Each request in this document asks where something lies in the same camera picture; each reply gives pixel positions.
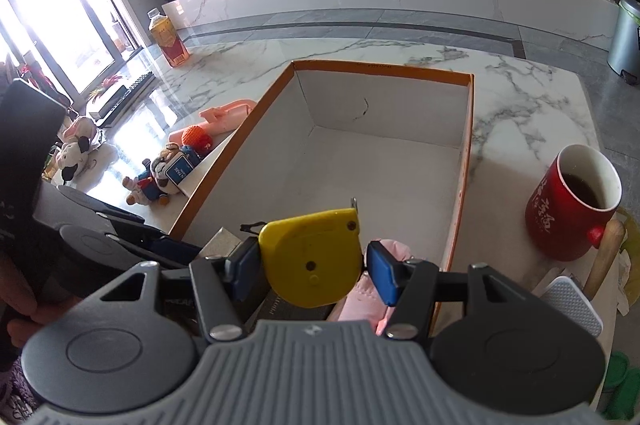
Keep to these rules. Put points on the dark grey gift box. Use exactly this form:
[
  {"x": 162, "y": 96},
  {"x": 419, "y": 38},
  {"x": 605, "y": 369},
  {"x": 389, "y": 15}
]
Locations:
[{"x": 30, "y": 121}]

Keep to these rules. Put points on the yellow tape measure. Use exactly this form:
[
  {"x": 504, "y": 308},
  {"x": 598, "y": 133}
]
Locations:
[{"x": 312, "y": 260}]

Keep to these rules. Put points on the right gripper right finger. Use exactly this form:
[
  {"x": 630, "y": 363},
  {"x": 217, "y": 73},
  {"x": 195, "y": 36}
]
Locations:
[{"x": 407, "y": 287}]

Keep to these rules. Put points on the black remote control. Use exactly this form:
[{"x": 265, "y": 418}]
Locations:
[{"x": 118, "y": 100}]

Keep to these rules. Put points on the red coffee mug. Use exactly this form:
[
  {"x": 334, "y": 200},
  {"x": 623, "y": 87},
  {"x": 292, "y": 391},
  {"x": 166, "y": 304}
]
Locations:
[{"x": 568, "y": 211}]

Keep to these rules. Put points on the orange crochet ball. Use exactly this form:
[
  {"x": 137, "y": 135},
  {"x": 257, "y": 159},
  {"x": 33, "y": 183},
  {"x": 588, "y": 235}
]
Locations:
[{"x": 194, "y": 137}]

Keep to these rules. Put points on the blue card tag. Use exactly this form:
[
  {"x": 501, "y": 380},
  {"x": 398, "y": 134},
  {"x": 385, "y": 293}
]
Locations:
[{"x": 177, "y": 168}]

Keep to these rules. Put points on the teddy bear blue outfit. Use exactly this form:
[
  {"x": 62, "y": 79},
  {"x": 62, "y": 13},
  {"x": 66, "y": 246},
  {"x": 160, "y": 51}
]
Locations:
[{"x": 152, "y": 186}]

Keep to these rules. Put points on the pink plush pouch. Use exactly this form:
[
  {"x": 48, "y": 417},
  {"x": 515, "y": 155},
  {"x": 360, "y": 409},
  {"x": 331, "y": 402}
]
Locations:
[{"x": 363, "y": 303}]

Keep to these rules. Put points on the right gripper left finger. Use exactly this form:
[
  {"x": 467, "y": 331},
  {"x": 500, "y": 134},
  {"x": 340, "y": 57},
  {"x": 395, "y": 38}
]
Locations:
[{"x": 220, "y": 282}]

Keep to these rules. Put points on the orange juice bottle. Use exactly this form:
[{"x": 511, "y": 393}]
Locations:
[{"x": 167, "y": 39}]

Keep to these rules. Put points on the person hand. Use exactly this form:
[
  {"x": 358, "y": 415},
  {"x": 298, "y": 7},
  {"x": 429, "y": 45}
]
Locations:
[{"x": 18, "y": 295}]

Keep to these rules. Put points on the grey trash bin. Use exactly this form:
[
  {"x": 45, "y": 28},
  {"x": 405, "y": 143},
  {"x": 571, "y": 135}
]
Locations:
[{"x": 624, "y": 55}]

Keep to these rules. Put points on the orange cardboard box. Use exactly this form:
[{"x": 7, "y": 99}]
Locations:
[{"x": 394, "y": 140}]

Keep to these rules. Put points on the cow plush toy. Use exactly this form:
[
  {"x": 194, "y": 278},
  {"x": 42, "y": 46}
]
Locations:
[{"x": 78, "y": 141}]

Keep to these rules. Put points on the pink selfie stick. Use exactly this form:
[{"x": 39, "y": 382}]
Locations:
[{"x": 226, "y": 118}]

